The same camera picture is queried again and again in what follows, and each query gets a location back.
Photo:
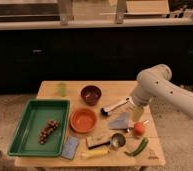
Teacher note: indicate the wooden block brush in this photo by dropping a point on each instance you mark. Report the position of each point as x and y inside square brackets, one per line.
[97, 140]

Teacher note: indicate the red tomato toy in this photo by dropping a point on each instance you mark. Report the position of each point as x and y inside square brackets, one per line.
[139, 129]

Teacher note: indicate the brown grape bunch toy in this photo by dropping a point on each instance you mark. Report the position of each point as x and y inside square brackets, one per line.
[50, 127]

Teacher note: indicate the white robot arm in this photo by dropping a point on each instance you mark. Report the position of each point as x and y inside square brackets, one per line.
[155, 81]

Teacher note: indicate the metal measuring cup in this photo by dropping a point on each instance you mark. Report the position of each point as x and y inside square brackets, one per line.
[117, 140]

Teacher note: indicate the dark maroon bowl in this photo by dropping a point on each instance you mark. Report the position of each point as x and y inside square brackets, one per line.
[91, 94]

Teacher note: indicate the yellow corn toy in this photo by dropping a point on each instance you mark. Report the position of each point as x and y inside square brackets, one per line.
[94, 153]

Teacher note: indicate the blue sponge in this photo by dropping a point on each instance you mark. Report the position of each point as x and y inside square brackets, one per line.
[70, 148]

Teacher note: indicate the green plastic tray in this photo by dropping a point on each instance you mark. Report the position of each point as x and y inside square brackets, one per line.
[34, 118]

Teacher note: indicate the light green cup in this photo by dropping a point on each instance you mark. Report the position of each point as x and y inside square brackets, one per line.
[61, 89]

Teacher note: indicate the orange red bowl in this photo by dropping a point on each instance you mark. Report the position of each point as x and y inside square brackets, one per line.
[83, 120]

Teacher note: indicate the grey folded cloth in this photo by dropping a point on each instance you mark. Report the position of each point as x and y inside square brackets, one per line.
[121, 122]

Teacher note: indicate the green chili pepper toy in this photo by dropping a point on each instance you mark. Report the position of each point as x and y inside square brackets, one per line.
[143, 144]

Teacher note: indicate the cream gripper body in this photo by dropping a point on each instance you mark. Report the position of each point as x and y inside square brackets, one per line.
[137, 112]

